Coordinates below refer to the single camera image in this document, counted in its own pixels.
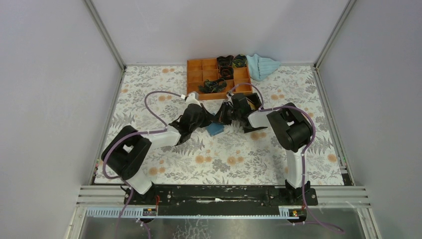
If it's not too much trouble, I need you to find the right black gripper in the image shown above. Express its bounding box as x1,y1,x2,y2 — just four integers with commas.
211,103,241,126

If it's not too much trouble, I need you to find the blue leather card holder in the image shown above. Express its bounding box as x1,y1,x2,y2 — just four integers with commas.
206,113,224,136

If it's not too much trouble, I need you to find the orange compartment tray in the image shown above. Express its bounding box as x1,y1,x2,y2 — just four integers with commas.
187,54,253,100

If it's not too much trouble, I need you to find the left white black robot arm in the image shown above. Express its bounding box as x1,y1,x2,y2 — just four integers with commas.
101,104,214,205

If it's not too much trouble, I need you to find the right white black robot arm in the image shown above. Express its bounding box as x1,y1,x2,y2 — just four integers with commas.
212,93,314,205

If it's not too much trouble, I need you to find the black card box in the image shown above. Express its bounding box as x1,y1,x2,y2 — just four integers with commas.
243,93,269,133

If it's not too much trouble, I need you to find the black tangled band pile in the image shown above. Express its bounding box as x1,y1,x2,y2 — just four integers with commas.
198,78,227,94

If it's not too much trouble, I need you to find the black rolled band centre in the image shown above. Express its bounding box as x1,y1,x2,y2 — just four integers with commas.
219,66,234,80

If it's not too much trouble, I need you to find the black rolled band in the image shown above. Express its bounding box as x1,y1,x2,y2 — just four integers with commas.
219,66,234,80
216,55,234,68
232,54,247,68

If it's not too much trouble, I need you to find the black rolled band left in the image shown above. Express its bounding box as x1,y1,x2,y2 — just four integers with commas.
216,55,234,68

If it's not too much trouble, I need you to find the light blue folded cloth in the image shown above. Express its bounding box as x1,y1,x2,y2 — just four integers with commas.
246,54,281,82

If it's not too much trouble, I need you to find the black rolled band top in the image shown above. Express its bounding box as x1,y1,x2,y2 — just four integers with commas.
232,54,247,68

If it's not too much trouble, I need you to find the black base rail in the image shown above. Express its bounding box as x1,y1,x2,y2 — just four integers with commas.
124,183,318,216

